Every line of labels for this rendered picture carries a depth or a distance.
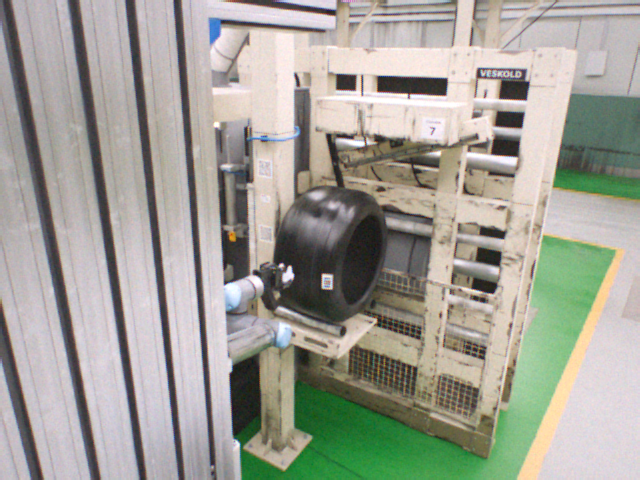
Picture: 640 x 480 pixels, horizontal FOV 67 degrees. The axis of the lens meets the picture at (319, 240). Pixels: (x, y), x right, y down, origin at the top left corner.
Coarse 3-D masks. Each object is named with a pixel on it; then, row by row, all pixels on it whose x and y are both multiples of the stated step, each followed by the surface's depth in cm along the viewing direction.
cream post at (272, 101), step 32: (256, 32) 184; (256, 64) 188; (288, 64) 190; (256, 96) 193; (288, 96) 194; (256, 128) 197; (288, 128) 199; (256, 160) 202; (288, 160) 203; (256, 192) 207; (288, 192) 208; (256, 224) 213; (288, 352) 236; (288, 384) 243; (288, 416) 250
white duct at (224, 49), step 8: (224, 32) 225; (232, 32) 223; (240, 32) 223; (216, 40) 230; (224, 40) 227; (232, 40) 226; (240, 40) 227; (216, 48) 230; (224, 48) 229; (232, 48) 229; (216, 56) 232; (224, 56) 231; (232, 56) 232; (216, 64) 234; (224, 64) 234
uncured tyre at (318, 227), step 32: (320, 192) 193; (352, 192) 192; (288, 224) 186; (320, 224) 180; (352, 224) 183; (384, 224) 210; (288, 256) 184; (320, 256) 177; (352, 256) 230; (384, 256) 218; (288, 288) 188; (320, 288) 180; (352, 288) 223
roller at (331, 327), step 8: (280, 312) 210; (288, 312) 208; (296, 312) 207; (296, 320) 207; (304, 320) 204; (312, 320) 202; (320, 320) 201; (320, 328) 201; (328, 328) 198; (336, 328) 197; (344, 328) 196
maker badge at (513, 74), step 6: (480, 72) 200; (486, 72) 198; (492, 72) 197; (498, 72) 196; (504, 72) 195; (510, 72) 194; (516, 72) 193; (522, 72) 191; (480, 78) 200; (486, 78) 199; (492, 78) 198; (498, 78) 197; (504, 78) 195; (510, 78) 194; (516, 78) 193; (522, 78) 192
